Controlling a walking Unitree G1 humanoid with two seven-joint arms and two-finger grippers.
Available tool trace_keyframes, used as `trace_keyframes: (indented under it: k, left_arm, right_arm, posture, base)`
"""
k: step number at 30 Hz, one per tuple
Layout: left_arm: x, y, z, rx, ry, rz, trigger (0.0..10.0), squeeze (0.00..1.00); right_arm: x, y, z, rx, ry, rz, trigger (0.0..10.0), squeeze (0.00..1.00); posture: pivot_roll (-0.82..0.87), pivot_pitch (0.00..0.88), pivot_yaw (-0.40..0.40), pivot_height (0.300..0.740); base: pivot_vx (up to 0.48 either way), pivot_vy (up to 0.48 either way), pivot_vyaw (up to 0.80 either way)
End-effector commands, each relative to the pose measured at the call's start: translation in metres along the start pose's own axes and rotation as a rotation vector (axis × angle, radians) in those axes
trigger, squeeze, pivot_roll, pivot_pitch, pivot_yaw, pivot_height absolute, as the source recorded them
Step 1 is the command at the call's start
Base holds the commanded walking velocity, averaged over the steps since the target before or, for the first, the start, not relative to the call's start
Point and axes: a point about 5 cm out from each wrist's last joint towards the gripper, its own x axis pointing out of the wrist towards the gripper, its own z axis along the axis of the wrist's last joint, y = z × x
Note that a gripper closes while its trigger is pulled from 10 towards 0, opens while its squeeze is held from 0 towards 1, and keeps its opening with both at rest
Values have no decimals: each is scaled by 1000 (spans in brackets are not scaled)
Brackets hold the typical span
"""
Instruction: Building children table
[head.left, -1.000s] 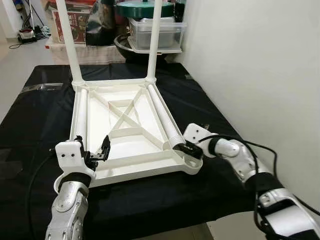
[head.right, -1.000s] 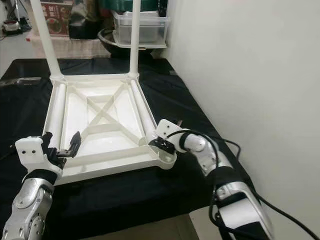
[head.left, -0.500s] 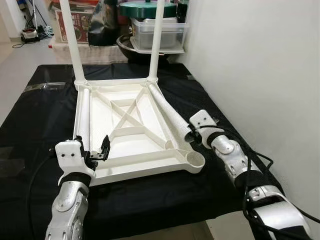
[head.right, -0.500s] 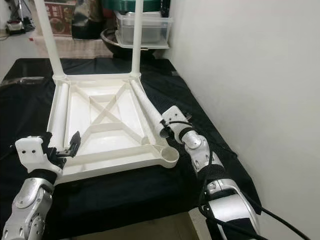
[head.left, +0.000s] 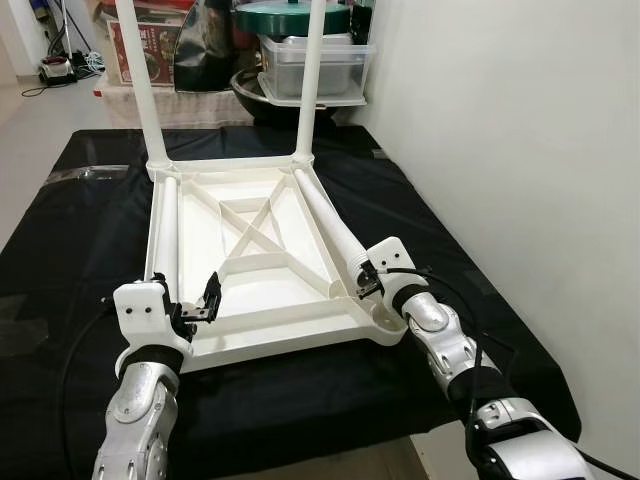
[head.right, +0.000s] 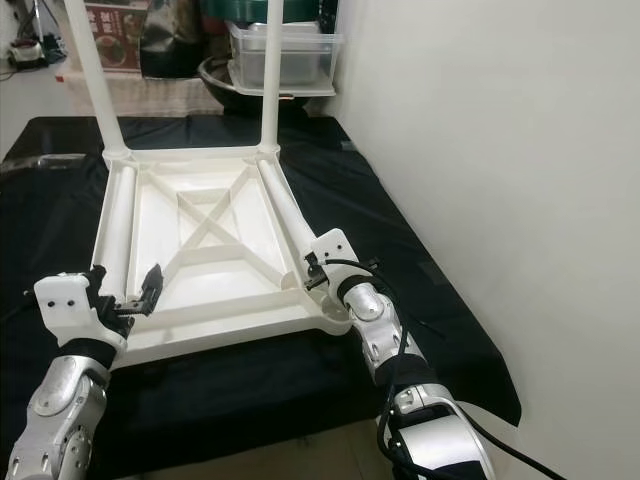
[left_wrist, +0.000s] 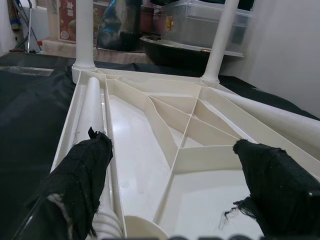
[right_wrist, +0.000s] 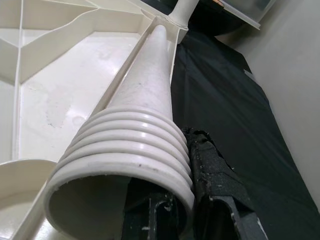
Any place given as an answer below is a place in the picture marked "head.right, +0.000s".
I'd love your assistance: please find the red printed food box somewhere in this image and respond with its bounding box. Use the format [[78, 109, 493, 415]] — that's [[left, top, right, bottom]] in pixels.
[[85, 5, 146, 71]]

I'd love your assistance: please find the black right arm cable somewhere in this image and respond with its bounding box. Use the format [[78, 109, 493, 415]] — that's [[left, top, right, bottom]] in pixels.
[[335, 258, 541, 480]]

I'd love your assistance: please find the clear plastic storage box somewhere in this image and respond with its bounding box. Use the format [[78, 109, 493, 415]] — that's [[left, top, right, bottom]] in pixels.
[[228, 22, 343, 96]]

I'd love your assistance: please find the black wok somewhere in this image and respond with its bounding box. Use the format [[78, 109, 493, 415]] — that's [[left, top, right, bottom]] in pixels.
[[198, 58, 336, 116]]

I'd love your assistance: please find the black plastic bag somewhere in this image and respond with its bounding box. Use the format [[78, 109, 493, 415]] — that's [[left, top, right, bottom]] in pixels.
[[140, 0, 206, 79]]

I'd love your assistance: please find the black tablecloth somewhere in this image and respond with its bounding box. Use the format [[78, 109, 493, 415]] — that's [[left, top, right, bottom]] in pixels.
[[0, 115, 521, 480]]

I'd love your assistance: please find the beige covered low bench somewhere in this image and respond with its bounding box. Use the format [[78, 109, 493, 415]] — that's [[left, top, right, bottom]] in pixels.
[[60, 72, 226, 116]]

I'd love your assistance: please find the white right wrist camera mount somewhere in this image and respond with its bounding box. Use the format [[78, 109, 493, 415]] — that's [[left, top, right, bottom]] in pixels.
[[308, 228, 361, 286]]

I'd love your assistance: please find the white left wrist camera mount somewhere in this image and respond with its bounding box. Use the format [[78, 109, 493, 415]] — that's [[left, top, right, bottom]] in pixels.
[[33, 273, 126, 351]]

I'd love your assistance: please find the orange-lidded clear storage box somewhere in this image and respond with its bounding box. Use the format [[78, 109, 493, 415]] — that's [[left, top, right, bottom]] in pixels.
[[65, 0, 153, 76]]

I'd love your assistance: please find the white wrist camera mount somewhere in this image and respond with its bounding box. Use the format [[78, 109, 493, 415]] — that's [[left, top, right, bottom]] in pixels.
[[33, 273, 126, 351], [308, 228, 361, 286]]

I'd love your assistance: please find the small floor appliance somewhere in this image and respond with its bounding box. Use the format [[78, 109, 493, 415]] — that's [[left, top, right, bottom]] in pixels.
[[8, 35, 46, 69]]

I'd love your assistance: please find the clear adhesive tape patch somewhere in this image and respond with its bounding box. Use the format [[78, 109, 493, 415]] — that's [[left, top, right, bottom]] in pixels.
[[15, 152, 96, 171]]

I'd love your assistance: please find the green pot lid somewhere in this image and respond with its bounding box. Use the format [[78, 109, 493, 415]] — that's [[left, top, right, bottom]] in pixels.
[[200, 0, 336, 19]]

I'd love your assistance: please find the white plastic children table top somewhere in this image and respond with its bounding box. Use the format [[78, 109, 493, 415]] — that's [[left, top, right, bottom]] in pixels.
[[90, 143, 356, 369]]

